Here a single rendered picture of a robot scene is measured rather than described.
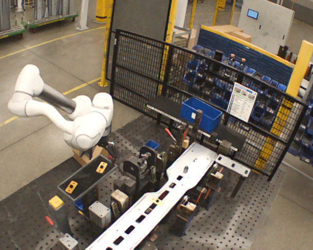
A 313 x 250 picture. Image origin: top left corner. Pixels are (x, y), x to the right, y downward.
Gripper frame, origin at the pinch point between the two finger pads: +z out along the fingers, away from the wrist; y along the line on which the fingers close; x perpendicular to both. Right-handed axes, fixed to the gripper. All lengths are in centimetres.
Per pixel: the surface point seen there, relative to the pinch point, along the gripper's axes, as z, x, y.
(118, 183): 11.6, -2.1, 11.0
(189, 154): 21, 51, 44
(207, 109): 10, 99, 50
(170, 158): 27, 48, 32
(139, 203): 21.4, -4.0, 25.2
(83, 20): 90, 595, -356
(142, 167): 5.8, 10.6, 20.7
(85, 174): 5.5, -9.0, -6.6
